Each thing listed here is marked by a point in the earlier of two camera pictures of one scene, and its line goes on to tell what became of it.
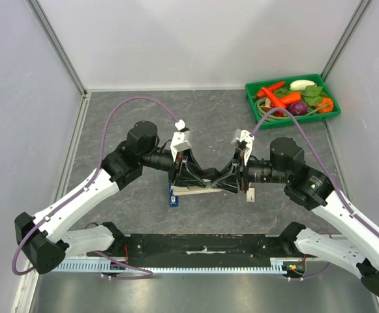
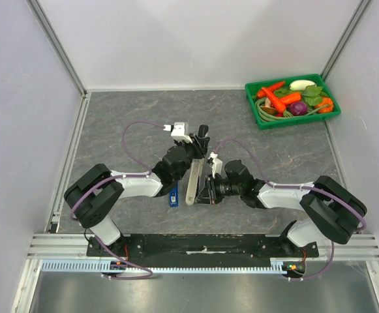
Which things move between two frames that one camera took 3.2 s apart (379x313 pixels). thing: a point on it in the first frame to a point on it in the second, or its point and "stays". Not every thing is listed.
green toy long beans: (261, 112) stays
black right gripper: (239, 173) to (209, 194)
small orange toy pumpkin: (325, 101) stays
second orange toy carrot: (290, 98) stays
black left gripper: (190, 173) to (199, 145)
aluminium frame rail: (59, 45) stays
